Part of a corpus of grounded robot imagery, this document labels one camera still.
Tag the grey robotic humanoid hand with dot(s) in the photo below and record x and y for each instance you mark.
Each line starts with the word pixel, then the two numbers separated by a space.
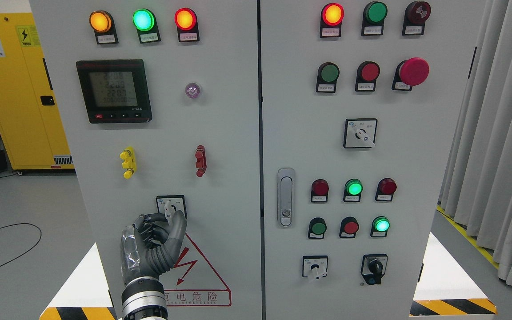
pixel 151 244

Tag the rotary light switch door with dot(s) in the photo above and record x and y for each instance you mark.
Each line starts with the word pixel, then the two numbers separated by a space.
pixel 168 205

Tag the orange indicator light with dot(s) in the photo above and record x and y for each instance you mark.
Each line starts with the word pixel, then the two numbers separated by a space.
pixel 104 27

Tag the red electrical hazard sticker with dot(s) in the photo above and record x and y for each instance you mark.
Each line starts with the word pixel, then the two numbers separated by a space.
pixel 193 281

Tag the yellow terminal connector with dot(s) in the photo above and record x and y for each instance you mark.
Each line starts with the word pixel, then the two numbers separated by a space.
pixel 128 156

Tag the red terminal connector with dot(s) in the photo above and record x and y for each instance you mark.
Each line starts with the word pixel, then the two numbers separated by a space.
pixel 201 161

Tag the black digital power meter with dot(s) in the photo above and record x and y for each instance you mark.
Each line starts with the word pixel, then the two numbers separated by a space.
pixel 115 91

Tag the small clear lamp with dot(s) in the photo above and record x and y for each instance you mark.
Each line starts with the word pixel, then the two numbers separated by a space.
pixel 193 90

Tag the green push button lower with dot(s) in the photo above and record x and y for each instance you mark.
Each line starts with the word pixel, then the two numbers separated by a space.
pixel 317 228

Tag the green push button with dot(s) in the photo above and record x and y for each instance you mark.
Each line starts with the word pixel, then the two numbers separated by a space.
pixel 327 76
pixel 317 228

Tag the dark red light middle left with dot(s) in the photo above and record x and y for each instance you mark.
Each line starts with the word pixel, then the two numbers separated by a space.
pixel 319 191

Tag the dark red light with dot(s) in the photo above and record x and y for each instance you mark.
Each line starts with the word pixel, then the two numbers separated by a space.
pixel 319 191
pixel 385 190

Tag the grey electrical control cabinet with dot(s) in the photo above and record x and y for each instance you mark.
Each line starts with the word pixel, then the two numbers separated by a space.
pixel 257 63

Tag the red push button lower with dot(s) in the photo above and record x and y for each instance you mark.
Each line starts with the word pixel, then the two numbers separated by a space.
pixel 348 227

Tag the red push button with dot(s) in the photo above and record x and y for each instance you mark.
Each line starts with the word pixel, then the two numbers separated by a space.
pixel 367 75
pixel 348 227

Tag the lit green light middle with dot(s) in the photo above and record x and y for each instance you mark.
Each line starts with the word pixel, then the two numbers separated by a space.
pixel 352 191

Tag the lit green light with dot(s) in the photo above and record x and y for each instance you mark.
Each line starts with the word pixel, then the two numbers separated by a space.
pixel 352 191
pixel 380 227

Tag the green indicator light top left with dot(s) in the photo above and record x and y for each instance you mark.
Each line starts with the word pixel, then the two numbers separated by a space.
pixel 146 26

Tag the red indicator light top left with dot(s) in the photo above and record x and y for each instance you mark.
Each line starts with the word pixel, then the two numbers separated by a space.
pixel 187 25

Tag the lit green light lower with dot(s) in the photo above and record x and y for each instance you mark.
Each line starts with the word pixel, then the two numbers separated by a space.
pixel 380 227

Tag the dark red light middle right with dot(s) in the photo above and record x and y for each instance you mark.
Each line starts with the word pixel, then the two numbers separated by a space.
pixel 385 190

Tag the yellow safety storage cabinet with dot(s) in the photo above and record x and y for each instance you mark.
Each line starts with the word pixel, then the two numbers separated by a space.
pixel 30 122

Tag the green push button upper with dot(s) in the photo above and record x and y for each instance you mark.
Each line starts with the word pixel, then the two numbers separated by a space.
pixel 327 76

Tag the red push button upper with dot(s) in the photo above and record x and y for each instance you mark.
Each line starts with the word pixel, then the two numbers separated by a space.
pixel 367 75

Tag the red indicator light right door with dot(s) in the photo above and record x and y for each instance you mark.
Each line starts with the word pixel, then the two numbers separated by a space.
pixel 331 20

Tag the red emergency stop button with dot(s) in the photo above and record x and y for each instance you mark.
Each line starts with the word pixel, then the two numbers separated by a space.
pixel 410 73

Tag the dark green indicator light top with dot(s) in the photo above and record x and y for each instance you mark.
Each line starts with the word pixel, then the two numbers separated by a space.
pixel 373 18

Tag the grey curtain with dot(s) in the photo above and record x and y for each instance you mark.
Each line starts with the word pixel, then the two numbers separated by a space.
pixel 477 187

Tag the dark red buzzer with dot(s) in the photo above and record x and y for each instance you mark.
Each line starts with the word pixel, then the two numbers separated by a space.
pixel 415 16

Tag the silver door latch handle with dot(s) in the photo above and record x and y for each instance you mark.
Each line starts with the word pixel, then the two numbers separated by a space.
pixel 285 177

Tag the rotary selector switch lower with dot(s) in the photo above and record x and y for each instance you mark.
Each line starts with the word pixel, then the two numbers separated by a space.
pixel 314 267

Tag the rotary selector switch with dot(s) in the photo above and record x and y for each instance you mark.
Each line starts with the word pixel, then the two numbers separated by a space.
pixel 360 133
pixel 314 267

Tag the black key switch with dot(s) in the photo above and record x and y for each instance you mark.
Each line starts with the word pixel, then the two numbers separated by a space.
pixel 373 268

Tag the rotary selector switch upper right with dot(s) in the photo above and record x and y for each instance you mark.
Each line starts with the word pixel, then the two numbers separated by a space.
pixel 360 133

